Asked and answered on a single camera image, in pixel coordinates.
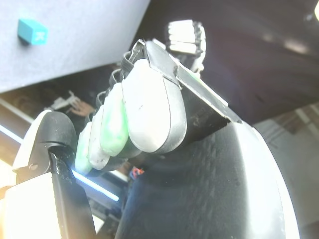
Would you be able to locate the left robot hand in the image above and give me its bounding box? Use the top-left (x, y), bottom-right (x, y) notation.
top-left (0, 38), bottom-right (300, 239)

